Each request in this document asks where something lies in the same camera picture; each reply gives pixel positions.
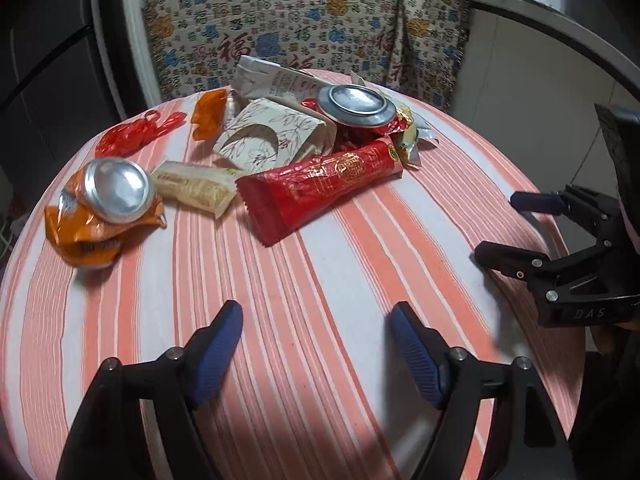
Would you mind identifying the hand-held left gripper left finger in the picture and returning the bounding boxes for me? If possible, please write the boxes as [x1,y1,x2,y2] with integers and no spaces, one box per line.
[56,300,245,480]

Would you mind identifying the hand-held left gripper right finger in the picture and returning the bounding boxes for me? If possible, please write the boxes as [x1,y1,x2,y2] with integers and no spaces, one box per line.
[390,301,576,480]

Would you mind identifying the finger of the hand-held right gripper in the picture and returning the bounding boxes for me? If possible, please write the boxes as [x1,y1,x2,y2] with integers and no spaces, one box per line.
[474,240,614,304]
[510,185,621,237]

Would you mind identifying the beige snack packet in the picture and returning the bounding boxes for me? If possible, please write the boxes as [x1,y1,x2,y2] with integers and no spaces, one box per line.
[150,160,241,219]

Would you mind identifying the red gold-print wrapper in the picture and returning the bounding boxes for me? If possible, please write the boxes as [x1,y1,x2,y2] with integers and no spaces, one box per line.
[235,139,404,247]

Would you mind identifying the crushed orange can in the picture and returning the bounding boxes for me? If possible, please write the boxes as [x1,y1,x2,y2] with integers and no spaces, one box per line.
[44,156,167,268]

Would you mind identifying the red plastic bag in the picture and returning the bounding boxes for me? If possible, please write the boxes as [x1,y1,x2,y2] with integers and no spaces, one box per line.
[95,110,187,157]

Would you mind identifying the white cabinet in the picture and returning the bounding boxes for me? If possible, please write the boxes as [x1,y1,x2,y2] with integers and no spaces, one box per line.
[452,0,640,161]

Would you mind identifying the yellow green wrapper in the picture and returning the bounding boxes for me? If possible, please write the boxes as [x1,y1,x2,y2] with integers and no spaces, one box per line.
[385,105,441,168]

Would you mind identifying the crushed red can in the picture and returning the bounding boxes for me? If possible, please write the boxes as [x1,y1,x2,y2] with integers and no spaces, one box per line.
[300,84,401,153]

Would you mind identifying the floral paper box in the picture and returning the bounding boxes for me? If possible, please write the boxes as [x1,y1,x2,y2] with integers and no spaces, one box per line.
[211,98,337,171]

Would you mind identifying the orange wrapper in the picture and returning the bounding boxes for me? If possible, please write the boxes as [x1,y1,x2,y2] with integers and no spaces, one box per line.
[191,88,230,141]

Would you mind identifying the white carton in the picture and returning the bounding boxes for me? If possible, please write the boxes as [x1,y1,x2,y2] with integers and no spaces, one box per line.
[231,55,321,111]

